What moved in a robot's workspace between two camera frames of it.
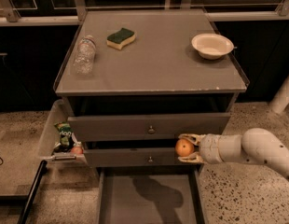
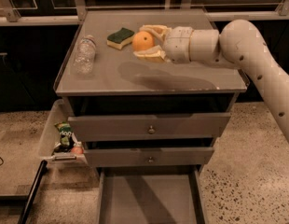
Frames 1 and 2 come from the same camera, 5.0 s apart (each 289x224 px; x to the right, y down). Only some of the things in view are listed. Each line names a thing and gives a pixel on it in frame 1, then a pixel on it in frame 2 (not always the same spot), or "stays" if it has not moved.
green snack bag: [66, 142] stays
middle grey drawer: [136, 157] stays
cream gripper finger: [195, 138] -> [159, 30]
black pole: [36, 180] stays
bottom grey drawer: [151, 195] stays
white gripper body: [212, 148] -> [179, 45]
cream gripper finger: [194, 158] -> [151, 54]
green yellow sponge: [119, 39] stays
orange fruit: [184, 147] -> [142, 41]
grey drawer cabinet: [136, 80] stays
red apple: [76, 150] stays
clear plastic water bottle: [85, 57] stays
